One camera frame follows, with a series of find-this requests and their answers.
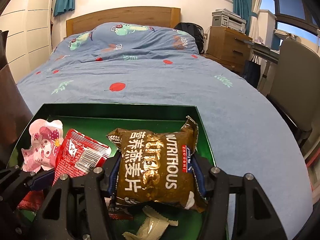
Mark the green tray box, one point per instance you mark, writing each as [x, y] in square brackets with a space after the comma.
[95, 120]

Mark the wooden nightstand drawers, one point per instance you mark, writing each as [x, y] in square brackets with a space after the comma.
[229, 48]

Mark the grey printer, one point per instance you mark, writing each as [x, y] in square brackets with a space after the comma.
[226, 18]

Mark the red white snack pouch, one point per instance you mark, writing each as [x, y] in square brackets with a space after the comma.
[79, 154]

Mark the blue patterned bed duvet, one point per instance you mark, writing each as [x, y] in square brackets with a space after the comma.
[127, 63]

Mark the white wardrobe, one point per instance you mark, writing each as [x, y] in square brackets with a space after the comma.
[29, 41]

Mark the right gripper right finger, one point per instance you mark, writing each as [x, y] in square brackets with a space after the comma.
[238, 207]

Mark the wooden headboard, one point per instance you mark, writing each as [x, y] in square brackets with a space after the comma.
[142, 15]

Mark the pink cartoon snack packet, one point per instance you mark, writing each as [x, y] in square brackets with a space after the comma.
[46, 139]

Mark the beige desk chair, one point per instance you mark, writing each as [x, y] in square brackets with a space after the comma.
[295, 88]

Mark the beige small wrapper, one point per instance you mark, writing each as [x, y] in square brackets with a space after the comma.
[153, 227]

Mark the teal curtain right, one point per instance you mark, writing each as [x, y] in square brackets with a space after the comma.
[243, 8]

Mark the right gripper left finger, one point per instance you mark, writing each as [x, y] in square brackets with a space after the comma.
[75, 208]

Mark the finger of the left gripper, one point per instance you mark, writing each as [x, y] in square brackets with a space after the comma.
[16, 184]

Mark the brown oat snack bag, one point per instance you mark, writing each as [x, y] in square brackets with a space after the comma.
[156, 167]

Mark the black hanging bag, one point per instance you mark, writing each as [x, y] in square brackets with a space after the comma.
[252, 71]

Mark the black backpack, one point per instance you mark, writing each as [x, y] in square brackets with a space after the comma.
[196, 31]

